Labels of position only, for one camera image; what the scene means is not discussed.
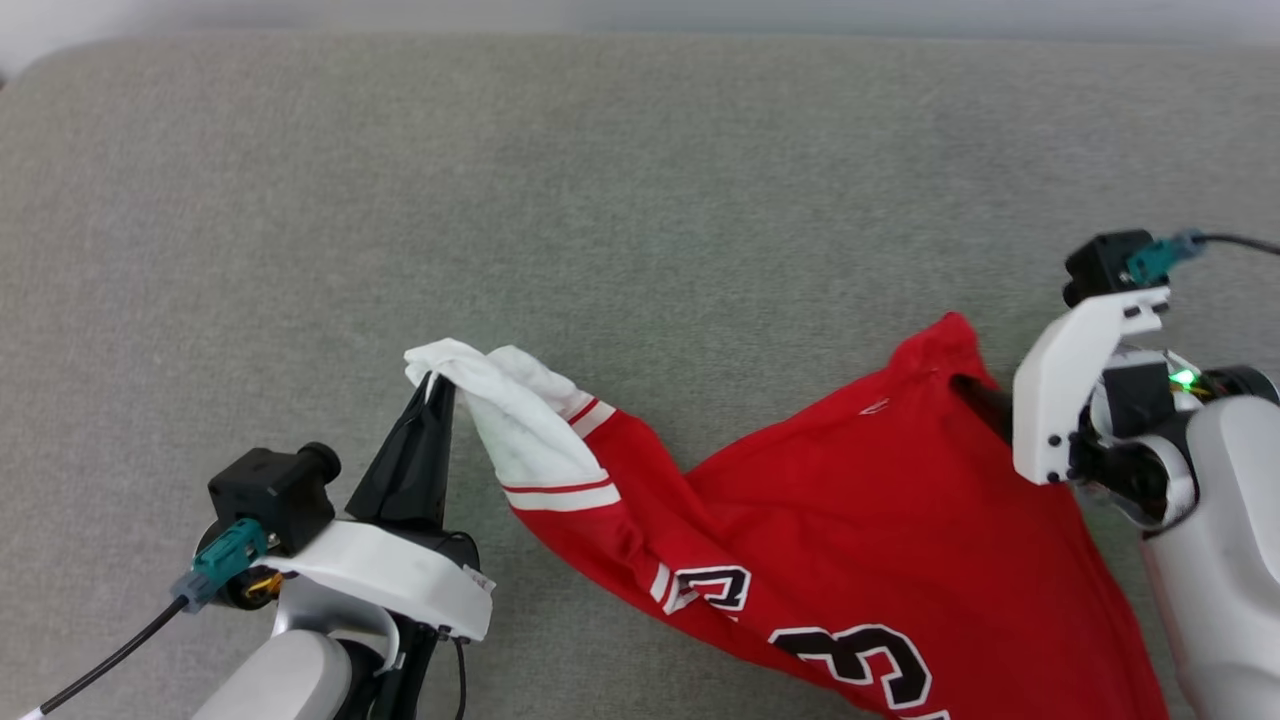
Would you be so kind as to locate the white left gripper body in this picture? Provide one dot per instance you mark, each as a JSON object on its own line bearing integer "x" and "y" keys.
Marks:
{"x": 400, "y": 575}

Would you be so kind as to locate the teal camera connector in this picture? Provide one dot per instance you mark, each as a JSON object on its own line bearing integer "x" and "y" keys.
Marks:
{"x": 225, "y": 560}
{"x": 1160, "y": 258}

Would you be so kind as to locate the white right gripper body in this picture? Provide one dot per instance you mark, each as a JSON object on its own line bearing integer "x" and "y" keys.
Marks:
{"x": 1050, "y": 400}

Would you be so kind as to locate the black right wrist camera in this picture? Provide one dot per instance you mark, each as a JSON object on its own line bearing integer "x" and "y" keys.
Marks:
{"x": 1100, "y": 265}

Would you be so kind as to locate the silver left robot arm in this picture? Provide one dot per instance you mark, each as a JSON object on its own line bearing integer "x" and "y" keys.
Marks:
{"x": 290, "y": 680}

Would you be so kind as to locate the teal right camera connector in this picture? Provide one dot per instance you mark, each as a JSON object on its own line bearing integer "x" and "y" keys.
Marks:
{"x": 1160, "y": 258}

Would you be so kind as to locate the teal left camera connector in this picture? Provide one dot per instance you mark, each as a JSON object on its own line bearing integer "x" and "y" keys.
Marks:
{"x": 225, "y": 560}

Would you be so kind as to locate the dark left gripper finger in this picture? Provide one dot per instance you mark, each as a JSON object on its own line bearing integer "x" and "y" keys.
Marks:
{"x": 443, "y": 460}
{"x": 405, "y": 480}

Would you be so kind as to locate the red basketball jersey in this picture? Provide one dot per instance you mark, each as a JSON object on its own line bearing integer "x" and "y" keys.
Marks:
{"x": 850, "y": 520}

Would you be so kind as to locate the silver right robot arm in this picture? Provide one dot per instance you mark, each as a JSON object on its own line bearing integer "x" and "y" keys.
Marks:
{"x": 1220, "y": 520}

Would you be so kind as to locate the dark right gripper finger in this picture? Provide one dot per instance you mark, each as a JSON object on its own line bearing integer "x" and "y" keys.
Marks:
{"x": 990, "y": 405}

